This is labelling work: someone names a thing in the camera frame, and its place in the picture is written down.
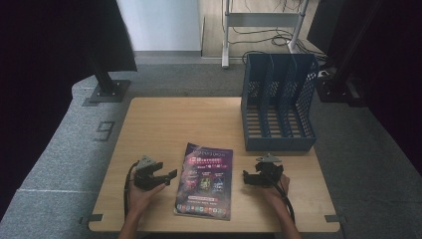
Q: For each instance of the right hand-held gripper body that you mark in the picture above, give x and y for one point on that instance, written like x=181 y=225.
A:
x=269 y=171

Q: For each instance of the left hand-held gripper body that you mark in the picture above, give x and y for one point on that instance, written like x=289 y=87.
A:
x=146 y=172

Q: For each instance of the purple cover book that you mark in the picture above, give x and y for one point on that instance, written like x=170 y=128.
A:
x=204 y=182

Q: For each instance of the blue plastic file rack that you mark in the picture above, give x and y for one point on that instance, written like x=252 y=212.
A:
x=278 y=126

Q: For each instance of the person's left hand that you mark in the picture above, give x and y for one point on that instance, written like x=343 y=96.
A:
x=141 y=197

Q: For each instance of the person's right hand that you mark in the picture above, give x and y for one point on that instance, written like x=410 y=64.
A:
x=277 y=195

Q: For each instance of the black stand with dark base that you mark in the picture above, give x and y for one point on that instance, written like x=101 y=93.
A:
x=341 y=79

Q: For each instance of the black curtain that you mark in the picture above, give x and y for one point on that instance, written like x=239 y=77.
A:
x=49 y=66
x=391 y=66

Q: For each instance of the black post with base plate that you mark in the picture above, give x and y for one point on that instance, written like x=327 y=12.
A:
x=107 y=88

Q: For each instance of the white metal stand frame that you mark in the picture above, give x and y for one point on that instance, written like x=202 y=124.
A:
x=262 y=19

